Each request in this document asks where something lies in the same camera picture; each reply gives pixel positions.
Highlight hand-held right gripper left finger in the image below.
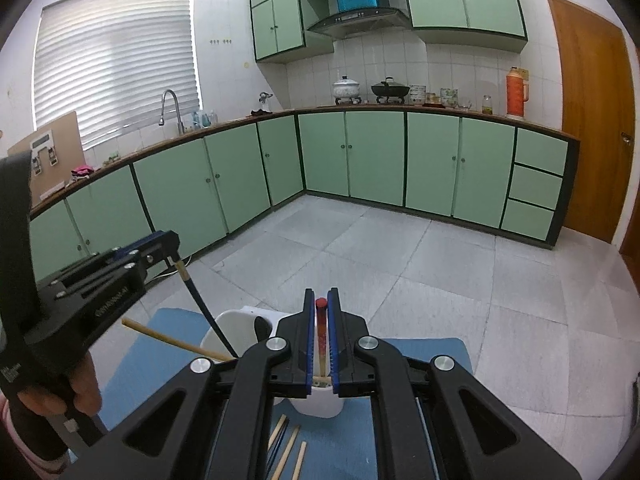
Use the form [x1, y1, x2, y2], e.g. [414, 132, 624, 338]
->
[60, 287, 317, 480]

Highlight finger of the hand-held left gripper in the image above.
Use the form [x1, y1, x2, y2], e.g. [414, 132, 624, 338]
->
[52, 230, 179, 275]
[40, 243, 181, 293]

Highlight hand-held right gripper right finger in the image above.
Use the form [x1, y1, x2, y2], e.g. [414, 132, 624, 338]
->
[327, 287, 583, 480]

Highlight dark blue chopstick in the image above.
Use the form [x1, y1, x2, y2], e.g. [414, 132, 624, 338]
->
[265, 420, 291, 478]
[172, 255, 238, 358]

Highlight plain wooden chopstick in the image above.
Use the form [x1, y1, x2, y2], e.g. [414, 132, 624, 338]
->
[272, 425, 302, 480]
[121, 317, 235, 363]

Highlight white double utensil holder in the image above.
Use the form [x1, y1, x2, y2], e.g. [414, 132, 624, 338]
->
[200, 305, 346, 418]

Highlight person's left forearm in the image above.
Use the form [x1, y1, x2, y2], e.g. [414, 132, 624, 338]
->
[0, 395, 71, 480]

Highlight person's left hand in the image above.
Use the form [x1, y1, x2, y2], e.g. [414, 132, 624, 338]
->
[20, 352, 103, 416]

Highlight blue table mat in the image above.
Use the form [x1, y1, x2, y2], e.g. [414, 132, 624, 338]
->
[70, 307, 473, 480]

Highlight metal kitchen faucet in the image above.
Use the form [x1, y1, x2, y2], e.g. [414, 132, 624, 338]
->
[159, 90, 187, 136]

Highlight wooden board with clamps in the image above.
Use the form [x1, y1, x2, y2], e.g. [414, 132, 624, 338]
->
[7, 111, 83, 196]

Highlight white window blind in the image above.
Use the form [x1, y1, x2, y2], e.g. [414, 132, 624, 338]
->
[32, 0, 201, 151]

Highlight green lower kitchen cabinets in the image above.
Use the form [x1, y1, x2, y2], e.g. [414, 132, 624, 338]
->
[27, 105, 581, 281]

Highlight white cooking pot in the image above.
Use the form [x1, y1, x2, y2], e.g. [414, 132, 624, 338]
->
[332, 75, 362, 100]

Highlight black wok with lid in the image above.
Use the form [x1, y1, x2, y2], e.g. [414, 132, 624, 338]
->
[371, 77, 411, 98]

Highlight black range hood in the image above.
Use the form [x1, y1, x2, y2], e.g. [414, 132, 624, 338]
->
[306, 7, 412, 38]

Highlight orange thermos flask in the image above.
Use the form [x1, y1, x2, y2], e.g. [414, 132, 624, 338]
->
[506, 66, 530, 120]

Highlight wooden door with handle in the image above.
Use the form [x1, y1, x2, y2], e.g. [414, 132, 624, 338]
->
[545, 0, 637, 245]

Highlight green upper wall cabinets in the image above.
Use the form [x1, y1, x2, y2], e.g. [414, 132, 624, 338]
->
[248, 0, 528, 65]

